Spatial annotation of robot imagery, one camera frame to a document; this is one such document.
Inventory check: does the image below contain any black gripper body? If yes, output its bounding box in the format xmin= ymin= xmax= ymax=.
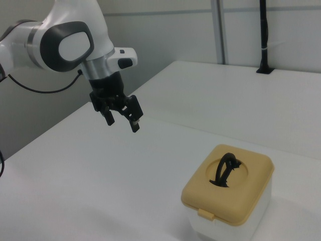
xmin=88 ymin=71 xmax=126 ymax=106

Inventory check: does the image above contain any black loop lid handle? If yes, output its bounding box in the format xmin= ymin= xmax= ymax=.
xmin=209 ymin=152 xmax=243 ymax=189

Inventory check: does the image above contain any tan plastic case lid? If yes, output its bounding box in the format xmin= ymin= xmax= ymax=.
xmin=181 ymin=144 xmax=274 ymax=225

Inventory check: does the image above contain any white plastic tool case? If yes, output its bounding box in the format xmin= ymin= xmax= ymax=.
xmin=184 ymin=172 xmax=274 ymax=241

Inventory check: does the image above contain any black pole with base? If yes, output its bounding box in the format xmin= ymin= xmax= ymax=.
xmin=255 ymin=0 xmax=274 ymax=75

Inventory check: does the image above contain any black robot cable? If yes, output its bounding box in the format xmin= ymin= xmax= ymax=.
xmin=7 ymin=69 xmax=83 ymax=94

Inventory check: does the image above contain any grey partition post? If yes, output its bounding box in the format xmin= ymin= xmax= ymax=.
xmin=211 ymin=0 xmax=228 ymax=65

